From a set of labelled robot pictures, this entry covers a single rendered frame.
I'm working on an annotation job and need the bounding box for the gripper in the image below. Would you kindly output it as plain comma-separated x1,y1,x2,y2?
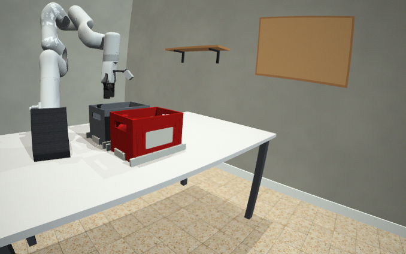
101,61,119,99

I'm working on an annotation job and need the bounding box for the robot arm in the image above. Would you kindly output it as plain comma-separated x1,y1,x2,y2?
29,2,120,111

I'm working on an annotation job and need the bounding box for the red bottle crate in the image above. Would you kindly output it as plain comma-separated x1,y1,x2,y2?
110,107,184,162

